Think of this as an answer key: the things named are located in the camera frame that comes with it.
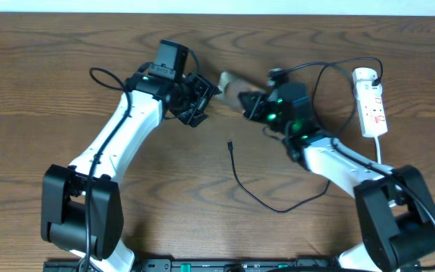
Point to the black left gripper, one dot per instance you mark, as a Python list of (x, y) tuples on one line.
[(198, 100)]

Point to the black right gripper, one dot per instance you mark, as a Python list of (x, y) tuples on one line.
[(251, 112)]

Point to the bronze Galaxy smartphone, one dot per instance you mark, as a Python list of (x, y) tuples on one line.
[(231, 85)]

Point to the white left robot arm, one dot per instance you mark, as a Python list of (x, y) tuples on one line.
[(81, 202)]

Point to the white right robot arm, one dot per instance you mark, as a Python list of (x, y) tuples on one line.
[(395, 209)]

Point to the white power strip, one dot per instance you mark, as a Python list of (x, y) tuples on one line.
[(369, 103)]

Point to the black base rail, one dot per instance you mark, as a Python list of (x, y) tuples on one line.
[(166, 265)]

